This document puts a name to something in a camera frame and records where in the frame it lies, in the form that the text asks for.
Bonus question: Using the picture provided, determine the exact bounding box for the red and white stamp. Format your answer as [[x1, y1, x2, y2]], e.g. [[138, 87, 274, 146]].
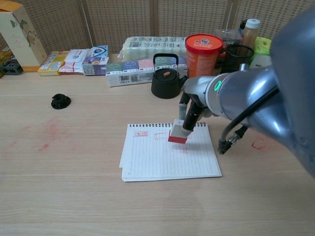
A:
[[168, 119, 193, 145]]

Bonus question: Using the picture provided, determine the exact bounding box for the black teapot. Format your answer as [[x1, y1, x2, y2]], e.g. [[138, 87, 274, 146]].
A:
[[151, 53, 188, 99]]

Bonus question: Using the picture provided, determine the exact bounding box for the orange lidded tub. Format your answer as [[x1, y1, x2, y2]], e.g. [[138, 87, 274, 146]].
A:
[[185, 34, 224, 79]]

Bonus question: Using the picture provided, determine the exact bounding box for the white-capped brown drink bottle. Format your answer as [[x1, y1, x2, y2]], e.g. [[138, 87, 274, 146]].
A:
[[240, 18, 261, 49]]

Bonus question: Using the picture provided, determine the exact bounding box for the black mesh pen cup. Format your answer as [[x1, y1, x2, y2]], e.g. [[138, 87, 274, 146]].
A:
[[221, 45, 255, 75]]

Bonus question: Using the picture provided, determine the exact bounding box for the gold foil pack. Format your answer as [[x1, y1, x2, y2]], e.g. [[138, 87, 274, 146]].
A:
[[0, 46, 13, 65]]

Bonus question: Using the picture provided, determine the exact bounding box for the colourful tissue multipack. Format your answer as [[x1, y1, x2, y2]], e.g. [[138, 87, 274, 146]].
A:
[[105, 57, 188, 88]]

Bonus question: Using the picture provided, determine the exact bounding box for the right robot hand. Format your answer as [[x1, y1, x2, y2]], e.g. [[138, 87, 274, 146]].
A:
[[177, 76, 217, 137]]

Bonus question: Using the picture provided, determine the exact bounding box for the blue and white box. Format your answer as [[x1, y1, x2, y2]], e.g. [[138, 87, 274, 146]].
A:
[[86, 45, 108, 59]]

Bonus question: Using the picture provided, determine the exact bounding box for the clear-wrapped paper towel pack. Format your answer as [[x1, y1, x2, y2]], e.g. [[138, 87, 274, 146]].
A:
[[120, 36, 189, 61]]

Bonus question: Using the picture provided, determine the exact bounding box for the tall cream and yellow box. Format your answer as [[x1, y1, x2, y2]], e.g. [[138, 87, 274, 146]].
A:
[[0, 0, 48, 73]]

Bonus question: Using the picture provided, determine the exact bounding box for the green tissue pack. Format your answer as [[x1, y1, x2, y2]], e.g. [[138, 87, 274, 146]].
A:
[[248, 36, 273, 70]]

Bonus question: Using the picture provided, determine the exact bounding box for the small purple box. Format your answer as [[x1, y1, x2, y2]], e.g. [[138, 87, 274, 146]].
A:
[[81, 56, 110, 76]]

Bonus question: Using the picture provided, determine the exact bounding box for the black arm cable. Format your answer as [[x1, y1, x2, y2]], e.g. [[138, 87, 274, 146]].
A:
[[218, 87, 280, 155]]

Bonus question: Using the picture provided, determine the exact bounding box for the black round small part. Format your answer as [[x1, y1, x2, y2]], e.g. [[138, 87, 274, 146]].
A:
[[51, 93, 72, 110]]

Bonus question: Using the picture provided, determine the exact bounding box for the dark bottle black cap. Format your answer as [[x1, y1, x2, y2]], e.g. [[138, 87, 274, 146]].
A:
[[237, 20, 248, 36]]

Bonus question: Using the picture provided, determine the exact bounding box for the dark grey small rack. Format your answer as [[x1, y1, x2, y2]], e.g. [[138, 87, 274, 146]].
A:
[[0, 60, 24, 76]]

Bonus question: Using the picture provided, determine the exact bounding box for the white spiral notebook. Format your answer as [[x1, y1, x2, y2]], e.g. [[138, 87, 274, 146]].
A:
[[119, 122, 222, 183]]

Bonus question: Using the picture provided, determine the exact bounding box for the wicker folding screen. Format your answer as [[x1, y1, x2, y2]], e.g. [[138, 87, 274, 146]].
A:
[[0, 0, 315, 56]]

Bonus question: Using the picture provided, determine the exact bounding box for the yellow snack box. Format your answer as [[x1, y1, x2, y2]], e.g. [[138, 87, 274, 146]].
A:
[[37, 51, 70, 77]]

